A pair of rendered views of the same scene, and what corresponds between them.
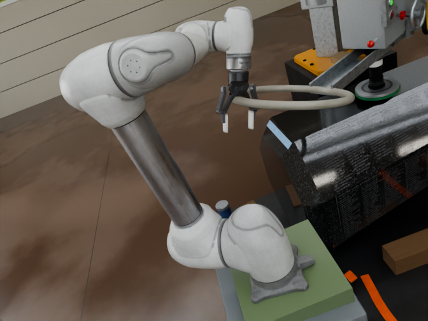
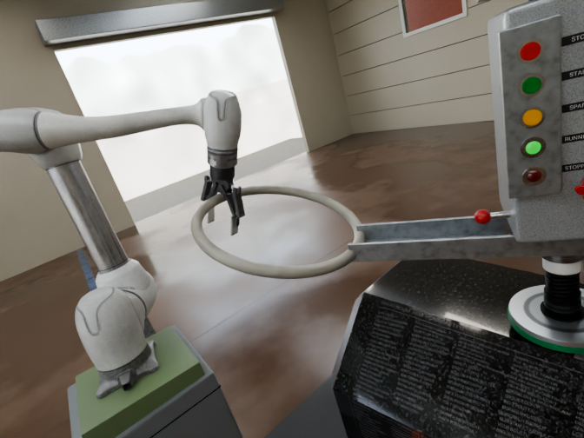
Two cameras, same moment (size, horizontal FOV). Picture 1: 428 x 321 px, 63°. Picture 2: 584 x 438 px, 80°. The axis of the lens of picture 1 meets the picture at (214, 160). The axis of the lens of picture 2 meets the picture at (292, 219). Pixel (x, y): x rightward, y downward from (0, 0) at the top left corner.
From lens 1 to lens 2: 1.45 m
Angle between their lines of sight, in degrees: 53
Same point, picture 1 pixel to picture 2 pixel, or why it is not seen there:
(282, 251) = (89, 347)
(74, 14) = not seen: hidden behind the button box
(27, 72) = (443, 91)
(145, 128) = (56, 179)
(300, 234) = (175, 365)
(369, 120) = (482, 351)
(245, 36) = (208, 129)
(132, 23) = not seen: outside the picture
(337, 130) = (421, 323)
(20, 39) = (452, 57)
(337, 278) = (99, 418)
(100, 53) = not seen: hidden behind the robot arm
